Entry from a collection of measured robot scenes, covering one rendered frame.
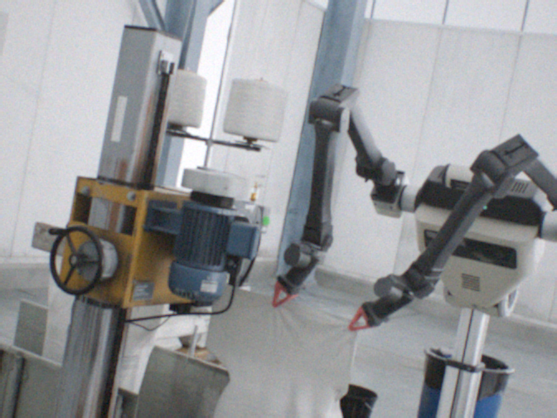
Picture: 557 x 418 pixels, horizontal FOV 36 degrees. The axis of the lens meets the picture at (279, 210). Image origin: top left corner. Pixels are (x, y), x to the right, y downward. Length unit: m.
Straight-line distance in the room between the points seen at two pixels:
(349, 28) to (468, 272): 8.75
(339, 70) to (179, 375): 8.47
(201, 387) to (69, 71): 5.02
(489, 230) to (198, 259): 0.92
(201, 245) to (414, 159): 8.83
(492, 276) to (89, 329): 1.23
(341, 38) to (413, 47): 0.95
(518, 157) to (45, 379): 1.59
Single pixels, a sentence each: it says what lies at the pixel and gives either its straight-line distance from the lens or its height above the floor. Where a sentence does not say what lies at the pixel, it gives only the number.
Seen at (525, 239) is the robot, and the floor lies 1.39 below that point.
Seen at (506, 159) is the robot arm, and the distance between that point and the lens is 2.14.
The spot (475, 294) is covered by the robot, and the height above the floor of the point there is 1.18.
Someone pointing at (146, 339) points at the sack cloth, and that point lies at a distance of 2.78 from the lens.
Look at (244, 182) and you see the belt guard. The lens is 2.20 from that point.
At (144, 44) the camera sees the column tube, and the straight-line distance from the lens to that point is 2.29.
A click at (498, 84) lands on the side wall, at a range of 10.74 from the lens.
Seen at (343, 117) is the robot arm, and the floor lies 1.63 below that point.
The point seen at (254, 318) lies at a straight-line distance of 2.57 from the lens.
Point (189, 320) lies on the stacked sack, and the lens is 5.60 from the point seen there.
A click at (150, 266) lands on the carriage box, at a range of 2.32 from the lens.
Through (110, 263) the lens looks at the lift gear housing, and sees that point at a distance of 2.25.
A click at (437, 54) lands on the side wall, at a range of 11.06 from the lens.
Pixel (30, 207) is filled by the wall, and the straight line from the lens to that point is 7.62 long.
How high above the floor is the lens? 1.47
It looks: 3 degrees down
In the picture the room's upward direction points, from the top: 11 degrees clockwise
